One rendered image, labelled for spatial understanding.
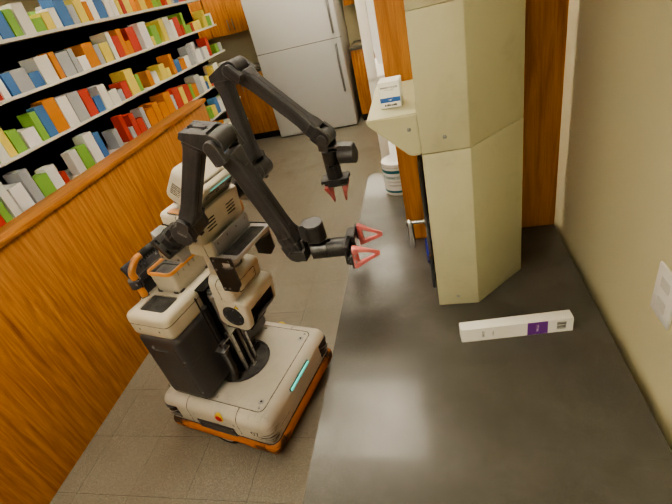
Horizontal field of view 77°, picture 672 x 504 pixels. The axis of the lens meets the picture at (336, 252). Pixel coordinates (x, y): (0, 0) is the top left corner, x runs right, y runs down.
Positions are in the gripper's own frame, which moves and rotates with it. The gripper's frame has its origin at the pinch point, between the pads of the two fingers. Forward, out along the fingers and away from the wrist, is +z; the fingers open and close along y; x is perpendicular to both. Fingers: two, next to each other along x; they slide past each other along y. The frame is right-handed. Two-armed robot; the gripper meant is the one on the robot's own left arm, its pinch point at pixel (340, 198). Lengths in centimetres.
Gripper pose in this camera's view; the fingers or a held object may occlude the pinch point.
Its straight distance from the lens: 162.4
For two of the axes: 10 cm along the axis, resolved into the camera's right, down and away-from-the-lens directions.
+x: 1.4, -5.7, 8.1
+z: 2.2, 8.1, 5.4
